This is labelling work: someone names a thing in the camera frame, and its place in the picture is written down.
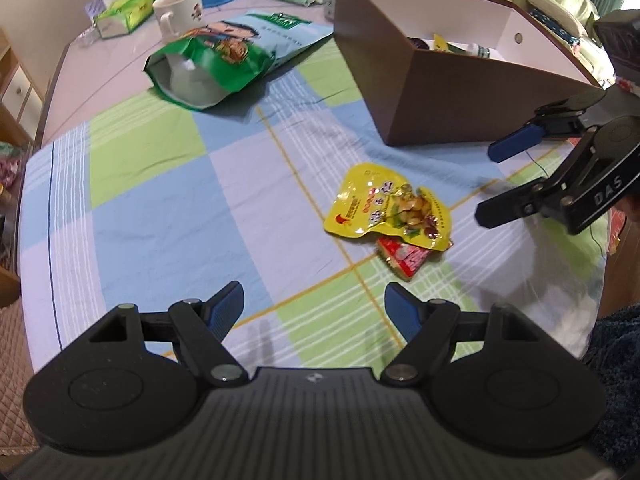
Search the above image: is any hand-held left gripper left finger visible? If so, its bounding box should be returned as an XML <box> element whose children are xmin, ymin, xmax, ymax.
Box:
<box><xmin>90</xmin><ymin>281</ymin><xmax>249</xmax><ymax>387</ymax></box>

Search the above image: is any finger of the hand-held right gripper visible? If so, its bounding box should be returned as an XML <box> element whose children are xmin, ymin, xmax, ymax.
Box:
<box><xmin>475</xmin><ymin>130</ymin><xmax>640</xmax><ymax>236</ymax></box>
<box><xmin>487</xmin><ymin>89</ymin><xmax>609</xmax><ymax>164</ymax></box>

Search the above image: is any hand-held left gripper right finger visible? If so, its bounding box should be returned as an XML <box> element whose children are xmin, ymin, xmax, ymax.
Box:
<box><xmin>381</xmin><ymin>282</ymin><xmax>543</xmax><ymax>386</ymax></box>

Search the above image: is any red candy packet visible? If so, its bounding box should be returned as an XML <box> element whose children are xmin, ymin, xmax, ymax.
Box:
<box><xmin>376</xmin><ymin>237</ymin><xmax>434</xmax><ymax>281</ymax></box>

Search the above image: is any brown cardboard box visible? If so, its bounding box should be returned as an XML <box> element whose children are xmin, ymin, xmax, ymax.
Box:
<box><xmin>332</xmin><ymin>0</ymin><xmax>607</xmax><ymax>147</ymax></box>

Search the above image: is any yellow snack packet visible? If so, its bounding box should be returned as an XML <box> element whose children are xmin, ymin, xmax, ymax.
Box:
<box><xmin>324</xmin><ymin>162</ymin><xmax>407</xmax><ymax>239</ymax></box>
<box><xmin>377</xmin><ymin>186</ymin><xmax>454</xmax><ymax>252</ymax></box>

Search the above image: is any green carded lip balm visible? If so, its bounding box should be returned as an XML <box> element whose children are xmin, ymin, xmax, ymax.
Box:
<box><xmin>432</xmin><ymin>33</ymin><xmax>491</xmax><ymax>60</ymax></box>

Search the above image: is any red printed mat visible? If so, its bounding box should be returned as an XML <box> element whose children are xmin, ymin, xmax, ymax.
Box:
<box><xmin>607</xmin><ymin>209</ymin><xmax>627</xmax><ymax>257</ymax></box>

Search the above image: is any dark patterned folded cloth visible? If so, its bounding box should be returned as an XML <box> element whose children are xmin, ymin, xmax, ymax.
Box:
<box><xmin>530</xmin><ymin>9</ymin><xmax>584</xmax><ymax>45</ymax></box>

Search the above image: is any grey cushion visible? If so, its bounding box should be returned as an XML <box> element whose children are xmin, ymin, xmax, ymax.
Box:
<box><xmin>525</xmin><ymin>0</ymin><xmax>582</xmax><ymax>22</ymax></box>

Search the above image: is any person's dark blue fuzzy clothing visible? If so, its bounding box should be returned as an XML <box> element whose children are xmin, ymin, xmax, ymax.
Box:
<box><xmin>582</xmin><ymin>302</ymin><xmax>640</xmax><ymax>467</ymax></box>

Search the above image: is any quilted brown chair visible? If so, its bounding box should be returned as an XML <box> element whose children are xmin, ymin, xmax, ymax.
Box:
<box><xmin>0</xmin><ymin>300</ymin><xmax>44</xmax><ymax>461</ymax></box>

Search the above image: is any cartoon print snack bag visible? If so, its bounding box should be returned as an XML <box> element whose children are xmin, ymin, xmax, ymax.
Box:
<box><xmin>144</xmin><ymin>12</ymin><xmax>335</xmax><ymax>112</ymax></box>

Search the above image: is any wooden cabinet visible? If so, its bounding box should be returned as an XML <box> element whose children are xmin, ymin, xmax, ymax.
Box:
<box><xmin>0</xmin><ymin>27</ymin><xmax>49</xmax><ymax>161</ymax></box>

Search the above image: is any white cartoon mug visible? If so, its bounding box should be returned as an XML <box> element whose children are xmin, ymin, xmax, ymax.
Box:
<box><xmin>152</xmin><ymin>0</ymin><xmax>206</xmax><ymax>40</ymax></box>

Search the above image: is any green tissue pack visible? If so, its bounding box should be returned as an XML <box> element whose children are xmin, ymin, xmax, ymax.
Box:
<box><xmin>94</xmin><ymin>0</ymin><xmax>159</xmax><ymax>40</ymax></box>

